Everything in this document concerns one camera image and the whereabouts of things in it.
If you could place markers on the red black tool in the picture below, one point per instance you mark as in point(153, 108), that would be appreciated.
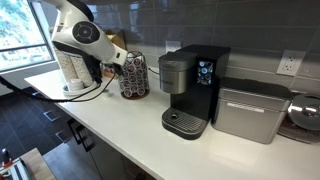
point(6, 160)

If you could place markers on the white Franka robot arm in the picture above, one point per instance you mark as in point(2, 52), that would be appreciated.
point(83, 33)

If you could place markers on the white cup lid stack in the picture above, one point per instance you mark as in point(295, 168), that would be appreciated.
point(75, 84)

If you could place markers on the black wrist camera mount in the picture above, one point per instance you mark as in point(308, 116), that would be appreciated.
point(94, 70)

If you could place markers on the white double wall outlet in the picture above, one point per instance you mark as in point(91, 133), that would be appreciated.
point(290, 62)

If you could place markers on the appliance with glass lid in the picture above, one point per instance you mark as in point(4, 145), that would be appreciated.
point(305, 115)

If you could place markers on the white cup holder base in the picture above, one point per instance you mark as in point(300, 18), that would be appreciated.
point(90, 89)

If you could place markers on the window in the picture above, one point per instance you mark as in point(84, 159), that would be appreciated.
point(20, 33)

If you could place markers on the silver ice maker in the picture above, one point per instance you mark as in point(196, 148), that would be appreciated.
point(250, 110)

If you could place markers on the wooden table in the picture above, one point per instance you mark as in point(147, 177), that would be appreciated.
point(36, 165)

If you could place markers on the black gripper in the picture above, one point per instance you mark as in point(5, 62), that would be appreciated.
point(117, 66)

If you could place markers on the black silver coffee maker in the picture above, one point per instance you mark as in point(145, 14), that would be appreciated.
point(186, 96)

